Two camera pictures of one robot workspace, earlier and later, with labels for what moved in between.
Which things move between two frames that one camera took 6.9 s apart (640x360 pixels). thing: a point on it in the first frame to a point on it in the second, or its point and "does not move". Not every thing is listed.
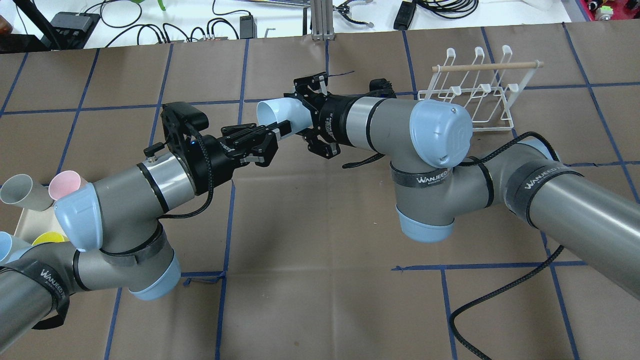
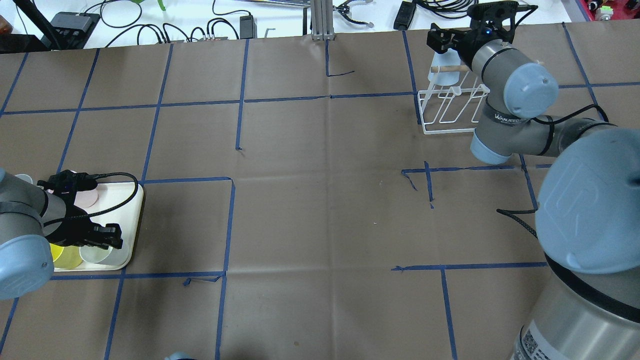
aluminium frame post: [322, 20] does not move
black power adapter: [404, 15] does not move
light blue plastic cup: [275, 110] to [450, 58]
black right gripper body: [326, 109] to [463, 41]
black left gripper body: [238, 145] to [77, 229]
